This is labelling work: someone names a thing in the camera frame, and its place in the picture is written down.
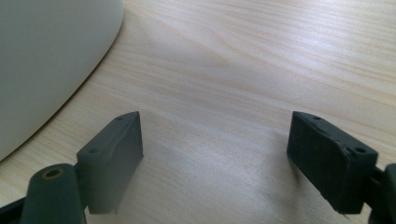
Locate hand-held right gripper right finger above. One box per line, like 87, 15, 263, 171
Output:
286, 110, 379, 216

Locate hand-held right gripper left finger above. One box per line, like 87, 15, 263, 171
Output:
76, 110, 145, 216

